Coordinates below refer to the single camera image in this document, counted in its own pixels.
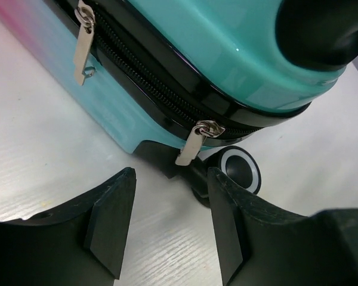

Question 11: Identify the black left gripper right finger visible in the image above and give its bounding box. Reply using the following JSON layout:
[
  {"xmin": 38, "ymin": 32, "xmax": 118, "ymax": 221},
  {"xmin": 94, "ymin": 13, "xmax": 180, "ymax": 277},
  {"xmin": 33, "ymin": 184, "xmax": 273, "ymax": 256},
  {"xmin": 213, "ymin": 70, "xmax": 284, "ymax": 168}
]
[{"xmin": 208, "ymin": 168, "xmax": 358, "ymax": 285}]

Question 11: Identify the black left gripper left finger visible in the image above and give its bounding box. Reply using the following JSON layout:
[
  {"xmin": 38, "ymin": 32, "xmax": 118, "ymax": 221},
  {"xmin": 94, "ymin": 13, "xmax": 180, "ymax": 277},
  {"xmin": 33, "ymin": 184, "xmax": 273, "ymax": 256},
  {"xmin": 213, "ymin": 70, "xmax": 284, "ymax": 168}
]
[{"xmin": 0, "ymin": 167, "xmax": 136, "ymax": 285}]

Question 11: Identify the pink and teal suitcase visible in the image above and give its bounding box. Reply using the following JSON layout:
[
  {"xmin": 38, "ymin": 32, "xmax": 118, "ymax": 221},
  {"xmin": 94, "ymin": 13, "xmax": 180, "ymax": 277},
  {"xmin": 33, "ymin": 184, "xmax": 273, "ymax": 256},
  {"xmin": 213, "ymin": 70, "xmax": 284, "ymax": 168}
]
[{"xmin": 0, "ymin": 1, "xmax": 358, "ymax": 206}]

